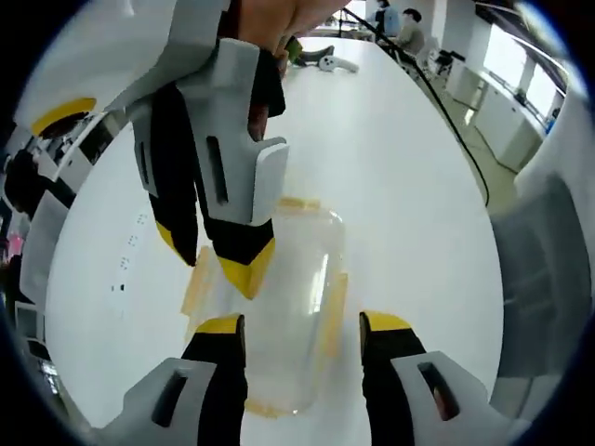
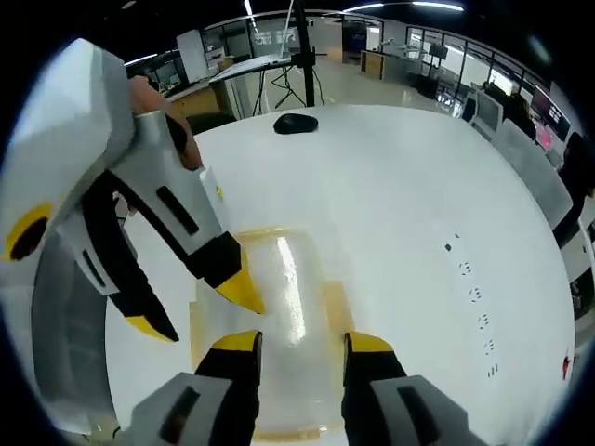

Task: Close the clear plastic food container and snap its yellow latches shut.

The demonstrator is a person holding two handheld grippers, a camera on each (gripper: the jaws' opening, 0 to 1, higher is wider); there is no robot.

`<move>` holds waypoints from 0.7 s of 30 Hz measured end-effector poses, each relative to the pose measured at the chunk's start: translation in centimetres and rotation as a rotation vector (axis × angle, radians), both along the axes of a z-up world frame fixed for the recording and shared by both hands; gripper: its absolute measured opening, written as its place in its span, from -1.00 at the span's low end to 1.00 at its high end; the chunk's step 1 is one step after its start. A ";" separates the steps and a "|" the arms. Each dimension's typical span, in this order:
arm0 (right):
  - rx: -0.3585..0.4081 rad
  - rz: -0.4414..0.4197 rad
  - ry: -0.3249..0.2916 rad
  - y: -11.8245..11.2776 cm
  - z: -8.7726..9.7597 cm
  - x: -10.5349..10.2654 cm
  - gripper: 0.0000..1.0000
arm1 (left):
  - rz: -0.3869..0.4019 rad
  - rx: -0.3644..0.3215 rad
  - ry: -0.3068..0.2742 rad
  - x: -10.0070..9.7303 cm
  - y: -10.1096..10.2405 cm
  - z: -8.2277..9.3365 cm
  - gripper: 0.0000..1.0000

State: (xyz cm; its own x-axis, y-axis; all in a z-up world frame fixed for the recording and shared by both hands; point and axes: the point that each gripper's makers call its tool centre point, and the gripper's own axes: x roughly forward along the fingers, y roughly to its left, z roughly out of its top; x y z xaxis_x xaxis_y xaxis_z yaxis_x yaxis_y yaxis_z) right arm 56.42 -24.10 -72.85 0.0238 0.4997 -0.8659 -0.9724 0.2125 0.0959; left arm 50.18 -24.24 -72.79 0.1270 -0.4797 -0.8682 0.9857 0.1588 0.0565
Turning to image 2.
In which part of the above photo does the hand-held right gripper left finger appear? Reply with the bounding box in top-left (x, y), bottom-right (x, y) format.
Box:
top-left (119, 330), bottom-right (265, 446)

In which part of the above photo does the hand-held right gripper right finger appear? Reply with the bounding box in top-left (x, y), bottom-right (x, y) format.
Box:
top-left (340, 330), bottom-right (476, 446)

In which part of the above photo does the clear box with yellow buckles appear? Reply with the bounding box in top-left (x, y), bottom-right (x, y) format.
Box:
top-left (187, 226), bottom-right (360, 441)

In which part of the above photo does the person's left hand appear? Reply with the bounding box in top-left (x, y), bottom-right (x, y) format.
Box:
top-left (128, 75), bottom-right (205, 172)

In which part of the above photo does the row of table power sockets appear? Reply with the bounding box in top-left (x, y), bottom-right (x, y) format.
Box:
top-left (443, 230), bottom-right (502, 378)

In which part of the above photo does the small black case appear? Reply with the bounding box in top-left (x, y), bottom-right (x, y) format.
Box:
top-left (272, 111), bottom-right (320, 137)

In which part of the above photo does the white tilted table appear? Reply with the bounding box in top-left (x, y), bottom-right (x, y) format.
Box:
top-left (207, 52), bottom-right (299, 85)

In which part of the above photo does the black tripod stand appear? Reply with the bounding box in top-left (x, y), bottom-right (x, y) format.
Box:
top-left (250, 0), bottom-right (329, 113)

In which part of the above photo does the wooden cabinet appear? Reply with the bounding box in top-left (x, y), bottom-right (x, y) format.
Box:
top-left (359, 47), bottom-right (388, 78)

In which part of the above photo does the white boxy computer monitor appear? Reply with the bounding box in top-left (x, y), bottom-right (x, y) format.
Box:
top-left (472, 89), bottom-right (504, 130)

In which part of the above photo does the black wall monitor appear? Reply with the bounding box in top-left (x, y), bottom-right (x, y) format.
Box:
top-left (529, 86), bottom-right (574, 140)

